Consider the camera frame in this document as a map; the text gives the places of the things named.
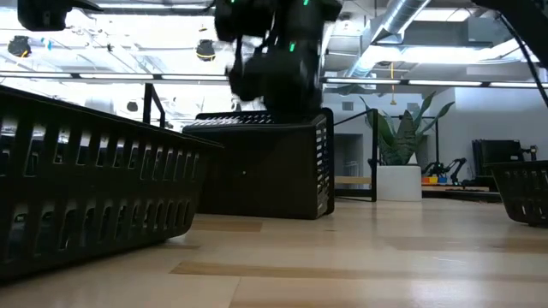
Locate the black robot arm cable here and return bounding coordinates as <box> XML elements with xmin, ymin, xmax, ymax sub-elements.
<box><xmin>497</xmin><ymin>14</ymin><xmax>548</xmax><ymax>109</ymax></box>

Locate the yellow hanging cord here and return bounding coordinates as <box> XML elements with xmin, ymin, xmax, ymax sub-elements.
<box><xmin>389</xmin><ymin>62</ymin><xmax>398</xmax><ymax>106</ymax></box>

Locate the silver ceiling air duct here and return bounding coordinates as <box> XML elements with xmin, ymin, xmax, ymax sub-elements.
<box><xmin>342</xmin><ymin>0</ymin><xmax>432</xmax><ymax>79</ymax></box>

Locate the white round planter pot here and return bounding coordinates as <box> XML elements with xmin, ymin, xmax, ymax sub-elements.
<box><xmin>376</xmin><ymin>164</ymin><xmax>423</xmax><ymax>203</ymax></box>

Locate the dark background work table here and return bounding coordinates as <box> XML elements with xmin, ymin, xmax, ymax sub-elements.
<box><xmin>421</xmin><ymin>185</ymin><xmax>503</xmax><ymax>204</ymax></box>

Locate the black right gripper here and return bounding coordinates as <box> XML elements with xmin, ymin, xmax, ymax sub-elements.
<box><xmin>227</xmin><ymin>40</ymin><xmax>325</xmax><ymax>123</ymax></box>

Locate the long white light bar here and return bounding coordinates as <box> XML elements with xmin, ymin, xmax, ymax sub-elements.
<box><xmin>0</xmin><ymin>71</ymin><xmax>229</xmax><ymax>82</ymax></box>
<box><xmin>323</xmin><ymin>77</ymin><xmax>548</xmax><ymax>89</ymax></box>

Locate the green snake plant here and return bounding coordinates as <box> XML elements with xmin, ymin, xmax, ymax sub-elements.
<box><xmin>359</xmin><ymin>90</ymin><xmax>456</xmax><ymax>167</ymax></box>

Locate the black slotted plastic basket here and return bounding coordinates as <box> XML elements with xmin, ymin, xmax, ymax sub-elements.
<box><xmin>485</xmin><ymin>160</ymin><xmax>548</xmax><ymax>228</ymax></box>
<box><xmin>0</xmin><ymin>84</ymin><xmax>224</xmax><ymax>281</ymax></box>
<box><xmin>182</xmin><ymin>107</ymin><xmax>336</xmax><ymax>221</ymax></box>

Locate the black hanging ceiling lamp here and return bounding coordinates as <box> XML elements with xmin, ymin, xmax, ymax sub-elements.
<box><xmin>7</xmin><ymin>35</ymin><xmax>33</xmax><ymax>58</ymax></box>
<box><xmin>195</xmin><ymin>38</ymin><xmax>217</xmax><ymax>62</ymax></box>

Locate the black table frame post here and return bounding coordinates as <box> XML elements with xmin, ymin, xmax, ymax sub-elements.
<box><xmin>333</xmin><ymin>108</ymin><xmax>379</xmax><ymax>203</ymax></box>
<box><xmin>142</xmin><ymin>83</ymin><xmax>167</xmax><ymax>129</ymax></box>

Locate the black equipment rack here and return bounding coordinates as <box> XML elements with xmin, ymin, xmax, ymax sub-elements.
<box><xmin>471</xmin><ymin>139</ymin><xmax>539</xmax><ymax>189</ymax></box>

